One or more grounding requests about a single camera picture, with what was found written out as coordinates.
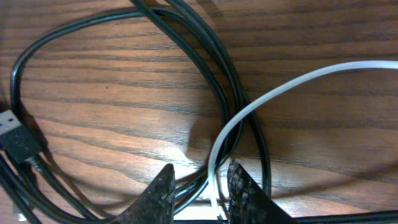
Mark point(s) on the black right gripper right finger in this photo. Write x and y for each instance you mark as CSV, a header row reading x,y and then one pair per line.
x,y
248,204

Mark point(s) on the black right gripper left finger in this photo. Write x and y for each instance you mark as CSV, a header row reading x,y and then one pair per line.
x,y
156,204

